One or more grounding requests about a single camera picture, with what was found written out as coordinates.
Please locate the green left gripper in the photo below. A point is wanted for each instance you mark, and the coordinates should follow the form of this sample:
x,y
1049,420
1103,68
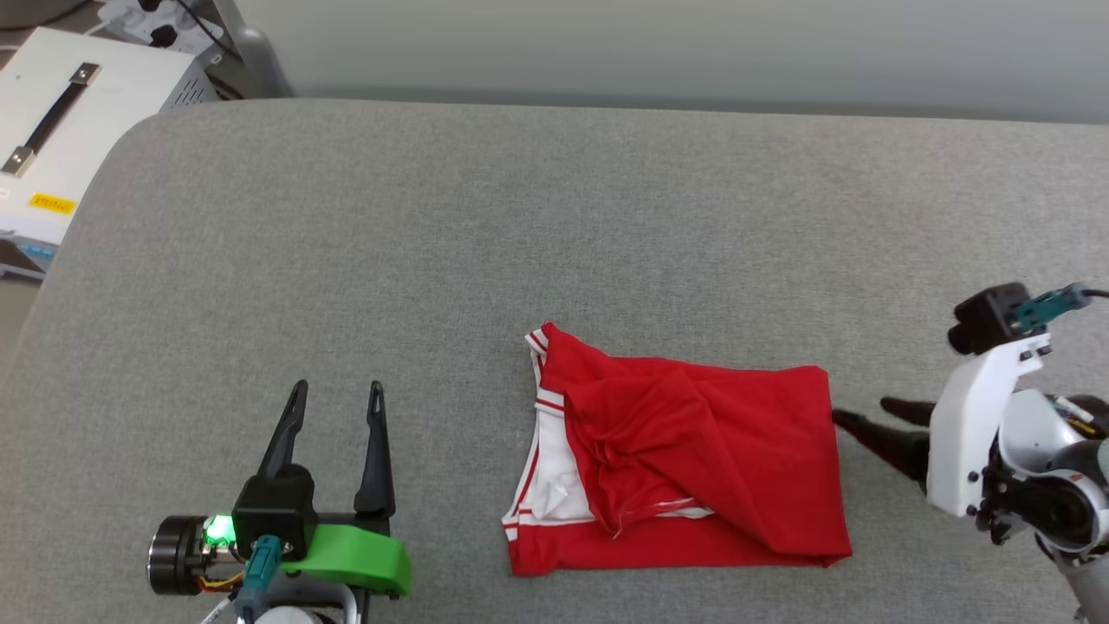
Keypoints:
x,y
364,555

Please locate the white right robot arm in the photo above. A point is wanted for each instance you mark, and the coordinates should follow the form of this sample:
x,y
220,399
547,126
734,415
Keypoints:
x,y
1048,485

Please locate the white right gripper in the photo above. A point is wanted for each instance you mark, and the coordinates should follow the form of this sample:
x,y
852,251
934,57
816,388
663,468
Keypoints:
x,y
966,433

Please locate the yellow warning label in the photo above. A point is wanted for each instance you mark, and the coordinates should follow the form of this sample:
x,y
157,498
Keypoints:
x,y
52,203

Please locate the teal camera connector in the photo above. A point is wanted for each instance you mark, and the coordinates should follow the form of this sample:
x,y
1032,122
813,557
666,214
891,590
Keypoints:
x,y
262,563
1048,306

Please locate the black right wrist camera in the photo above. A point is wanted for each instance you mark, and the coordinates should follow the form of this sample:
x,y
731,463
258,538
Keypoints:
x,y
983,316

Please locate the teal left camera connector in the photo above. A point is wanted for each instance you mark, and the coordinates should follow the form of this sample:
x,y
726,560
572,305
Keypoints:
x,y
262,563

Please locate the red and white garment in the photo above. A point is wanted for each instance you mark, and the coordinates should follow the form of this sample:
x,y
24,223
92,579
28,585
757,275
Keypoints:
x,y
693,451

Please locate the teal right camera connector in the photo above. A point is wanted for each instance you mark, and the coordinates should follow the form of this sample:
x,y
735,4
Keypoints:
x,y
1048,306

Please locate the white power strip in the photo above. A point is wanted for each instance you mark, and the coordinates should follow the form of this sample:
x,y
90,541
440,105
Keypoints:
x,y
130,22

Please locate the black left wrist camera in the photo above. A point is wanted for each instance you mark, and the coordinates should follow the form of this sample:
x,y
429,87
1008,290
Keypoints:
x,y
273,507

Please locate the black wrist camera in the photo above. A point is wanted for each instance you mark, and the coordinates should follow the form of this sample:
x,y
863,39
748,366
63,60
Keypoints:
x,y
983,316
273,507

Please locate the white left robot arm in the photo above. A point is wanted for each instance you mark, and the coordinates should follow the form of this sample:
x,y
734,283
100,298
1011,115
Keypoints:
x,y
295,614

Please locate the white equipment box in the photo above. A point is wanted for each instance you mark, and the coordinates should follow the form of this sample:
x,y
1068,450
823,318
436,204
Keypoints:
x,y
121,95

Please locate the grey partition post foot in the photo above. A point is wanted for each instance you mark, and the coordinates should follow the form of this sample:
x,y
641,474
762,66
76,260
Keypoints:
x,y
260,65

